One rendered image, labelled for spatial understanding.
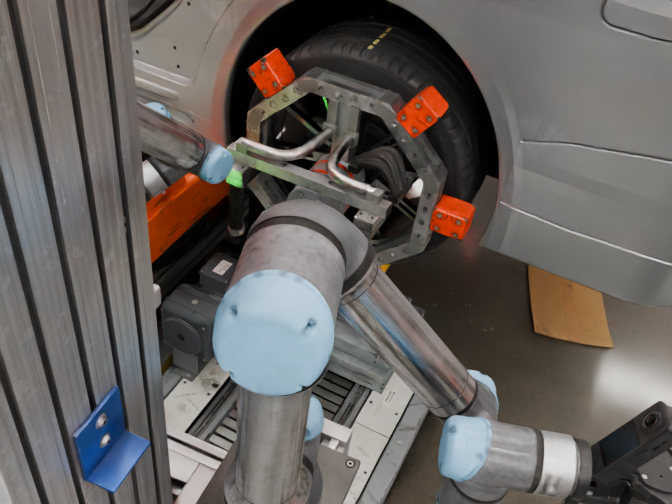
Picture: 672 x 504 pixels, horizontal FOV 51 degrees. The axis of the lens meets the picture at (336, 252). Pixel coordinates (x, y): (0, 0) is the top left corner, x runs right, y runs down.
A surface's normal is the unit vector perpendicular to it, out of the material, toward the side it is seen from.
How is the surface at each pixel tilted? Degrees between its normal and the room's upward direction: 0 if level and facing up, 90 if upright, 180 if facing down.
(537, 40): 90
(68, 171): 90
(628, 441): 62
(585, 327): 2
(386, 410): 0
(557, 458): 24
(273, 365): 83
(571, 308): 2
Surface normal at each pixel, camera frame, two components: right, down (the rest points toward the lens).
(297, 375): -0.15, 0.54
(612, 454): -0.80, -0.56
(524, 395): 0.11, -0.74
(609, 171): -0.44, 0.56
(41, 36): 0.92, 0.32
